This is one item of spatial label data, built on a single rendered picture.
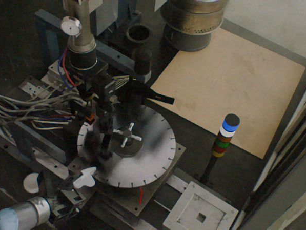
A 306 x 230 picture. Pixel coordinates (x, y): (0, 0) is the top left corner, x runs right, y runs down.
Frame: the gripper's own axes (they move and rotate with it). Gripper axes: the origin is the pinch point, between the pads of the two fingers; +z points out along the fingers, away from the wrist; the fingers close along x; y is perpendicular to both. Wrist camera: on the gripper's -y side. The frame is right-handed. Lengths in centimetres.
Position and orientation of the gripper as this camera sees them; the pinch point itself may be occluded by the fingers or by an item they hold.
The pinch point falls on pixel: (85, 182)
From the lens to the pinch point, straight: 127.2
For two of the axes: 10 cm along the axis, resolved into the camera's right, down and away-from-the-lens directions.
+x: 4.6, -7.8, -4.3
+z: 5.3, -1.4, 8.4
